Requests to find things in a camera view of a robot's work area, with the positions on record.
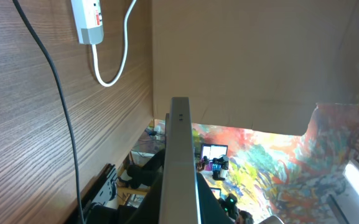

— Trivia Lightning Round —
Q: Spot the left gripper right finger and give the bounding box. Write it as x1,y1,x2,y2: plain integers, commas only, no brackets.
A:
196,173,234,224

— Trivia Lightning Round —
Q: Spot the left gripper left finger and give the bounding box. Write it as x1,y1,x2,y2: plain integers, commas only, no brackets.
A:
126,174,163,224

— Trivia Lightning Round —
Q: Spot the Galaxy S25 smartphone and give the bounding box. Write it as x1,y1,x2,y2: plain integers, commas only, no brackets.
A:
159,97,201,224

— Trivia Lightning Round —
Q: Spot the black USB charging cable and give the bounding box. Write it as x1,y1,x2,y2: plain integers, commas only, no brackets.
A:
12,0,85,224

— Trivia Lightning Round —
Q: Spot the open laptop in background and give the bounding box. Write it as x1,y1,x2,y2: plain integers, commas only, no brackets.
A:
200,143,228,171

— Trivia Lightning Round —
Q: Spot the white power strip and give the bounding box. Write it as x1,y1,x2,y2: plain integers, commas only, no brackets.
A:
71,0,104,45

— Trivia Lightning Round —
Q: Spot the white power strip cord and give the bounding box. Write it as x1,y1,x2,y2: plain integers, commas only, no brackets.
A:
91,0,138,88

